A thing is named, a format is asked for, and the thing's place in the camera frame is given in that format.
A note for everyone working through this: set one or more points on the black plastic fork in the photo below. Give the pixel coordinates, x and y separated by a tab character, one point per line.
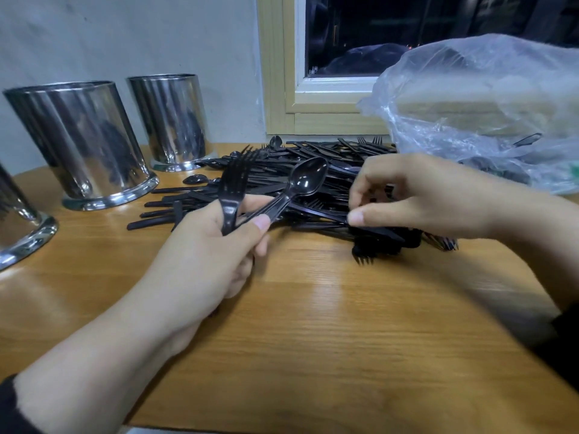
232	190

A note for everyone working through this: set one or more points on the dark parked car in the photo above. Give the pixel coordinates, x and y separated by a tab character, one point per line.
362	60

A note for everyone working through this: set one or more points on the person's left hand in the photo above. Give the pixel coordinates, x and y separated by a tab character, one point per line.
204	266

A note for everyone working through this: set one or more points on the person's left forearm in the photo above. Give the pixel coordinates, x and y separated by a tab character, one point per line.
90	375

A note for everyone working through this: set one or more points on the black plastic spoon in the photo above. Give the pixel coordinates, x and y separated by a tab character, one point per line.
306	176

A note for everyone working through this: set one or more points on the person's right forearm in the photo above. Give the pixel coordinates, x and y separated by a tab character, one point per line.
538	248

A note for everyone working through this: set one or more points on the person's right hand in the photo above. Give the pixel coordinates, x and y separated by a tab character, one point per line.
425	199

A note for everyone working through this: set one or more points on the clear plastic bag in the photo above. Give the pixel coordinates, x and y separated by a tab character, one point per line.
479	113

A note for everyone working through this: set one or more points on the pile of black plastic cutlery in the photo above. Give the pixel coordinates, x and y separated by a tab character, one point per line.
298	208

